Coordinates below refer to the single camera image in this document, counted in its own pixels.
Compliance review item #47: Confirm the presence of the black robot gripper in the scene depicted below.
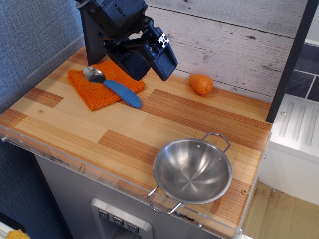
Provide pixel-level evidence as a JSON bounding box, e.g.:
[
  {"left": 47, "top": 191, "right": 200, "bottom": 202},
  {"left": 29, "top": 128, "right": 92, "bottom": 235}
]
[{"left": 96, "top": 0, "right": 178, "bottom": 81}]

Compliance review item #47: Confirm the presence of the steel bowl with wire handles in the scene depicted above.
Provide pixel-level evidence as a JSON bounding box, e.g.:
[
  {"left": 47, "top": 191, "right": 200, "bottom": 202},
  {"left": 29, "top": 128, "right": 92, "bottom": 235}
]
[{"left": 147, "top": 134, "right": 233, "bottom": 215}]

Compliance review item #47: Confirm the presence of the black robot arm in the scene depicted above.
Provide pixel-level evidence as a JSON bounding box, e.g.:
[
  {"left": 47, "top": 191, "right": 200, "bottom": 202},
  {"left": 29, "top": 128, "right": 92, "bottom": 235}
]
[{"left": 76, "top": 0, "right": 178, "bottom": 81}]

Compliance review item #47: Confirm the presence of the orange plastic carrot toy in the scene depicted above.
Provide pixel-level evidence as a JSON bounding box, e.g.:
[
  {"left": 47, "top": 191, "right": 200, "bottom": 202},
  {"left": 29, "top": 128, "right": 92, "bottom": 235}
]
[{"left": 189, "top": 74, "right": 213, "bottom": 95}]

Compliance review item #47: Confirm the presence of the clear acrylic table edge guard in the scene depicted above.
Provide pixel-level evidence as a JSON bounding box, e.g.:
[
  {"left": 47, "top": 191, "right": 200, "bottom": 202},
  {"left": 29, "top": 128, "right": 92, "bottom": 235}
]
[{"left": 0, "top": 126, "right": 262, "bottom": 239}]

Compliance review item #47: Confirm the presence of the grey cabinet with button panel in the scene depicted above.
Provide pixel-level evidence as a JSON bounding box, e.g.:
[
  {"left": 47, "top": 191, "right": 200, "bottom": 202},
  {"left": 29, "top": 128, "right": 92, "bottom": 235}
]
[{"left": 35, "top": 156, "right": 216, "bottom": 239}]

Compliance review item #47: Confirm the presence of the white ribbed side unit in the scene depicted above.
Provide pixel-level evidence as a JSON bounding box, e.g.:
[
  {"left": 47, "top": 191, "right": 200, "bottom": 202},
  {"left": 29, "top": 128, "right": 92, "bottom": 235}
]
[{"left": 258, "top": 94, "right": 319, "bottom": 205}]

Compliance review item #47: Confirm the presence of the yellow object bottom left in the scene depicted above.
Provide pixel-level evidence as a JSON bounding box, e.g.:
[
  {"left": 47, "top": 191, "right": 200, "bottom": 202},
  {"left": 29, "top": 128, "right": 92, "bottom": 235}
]
[{"left": 6, "top": 230, "right": 31, "bottom": 239}]

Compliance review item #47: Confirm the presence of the dark left frame post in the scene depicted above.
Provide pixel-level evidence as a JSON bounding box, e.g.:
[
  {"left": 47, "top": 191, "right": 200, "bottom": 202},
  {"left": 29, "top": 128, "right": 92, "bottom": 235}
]
[{"left": 80, "top": 10, "right": 105, "bottom": 66}]

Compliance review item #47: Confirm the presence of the dark frame post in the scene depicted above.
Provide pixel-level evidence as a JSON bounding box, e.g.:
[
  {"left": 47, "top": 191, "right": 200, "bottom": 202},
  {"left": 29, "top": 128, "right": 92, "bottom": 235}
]
[
  {"left": 80, "top": 10, "right": 105, "bottom": 66},
  {"left": 266, "top": 0, "right": 319, "bottom": 123}
]

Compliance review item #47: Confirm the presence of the blue handled metal spoon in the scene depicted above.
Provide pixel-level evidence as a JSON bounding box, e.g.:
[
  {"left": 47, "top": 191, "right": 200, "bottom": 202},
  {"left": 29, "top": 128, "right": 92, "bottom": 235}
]
[{"left": 83, "top": 66, "right": 142, "bottom": 108}]

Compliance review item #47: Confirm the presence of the dark right frame post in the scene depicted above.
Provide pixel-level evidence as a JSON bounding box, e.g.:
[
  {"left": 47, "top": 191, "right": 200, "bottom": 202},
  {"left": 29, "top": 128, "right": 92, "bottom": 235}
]
[{"left": 266, "top": 0, "right": 319, "bottom": 123}]

